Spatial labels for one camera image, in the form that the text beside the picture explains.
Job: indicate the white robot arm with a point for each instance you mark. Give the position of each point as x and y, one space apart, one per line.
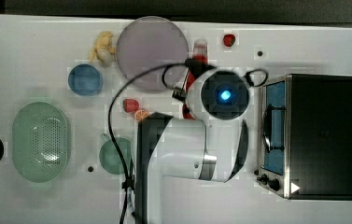
210 146

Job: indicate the grey round plate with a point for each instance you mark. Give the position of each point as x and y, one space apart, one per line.
149 42

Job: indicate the orange slice toy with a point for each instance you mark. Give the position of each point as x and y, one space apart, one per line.
140 114

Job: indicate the red toy strawberry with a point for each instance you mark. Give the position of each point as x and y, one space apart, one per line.
130 105

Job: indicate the green cup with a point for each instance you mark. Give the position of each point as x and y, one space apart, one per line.
109 156

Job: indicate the small red toy fruit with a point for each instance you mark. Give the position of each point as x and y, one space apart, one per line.
228 40

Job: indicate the yellow toy banana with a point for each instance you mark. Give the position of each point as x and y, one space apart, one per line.
102 49

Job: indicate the blue round bowl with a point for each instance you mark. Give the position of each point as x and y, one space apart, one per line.
85 80

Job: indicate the silver toaster oven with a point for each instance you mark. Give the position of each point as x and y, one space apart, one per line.
306 137

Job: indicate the green perforated colander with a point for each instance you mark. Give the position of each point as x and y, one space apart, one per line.
40 146

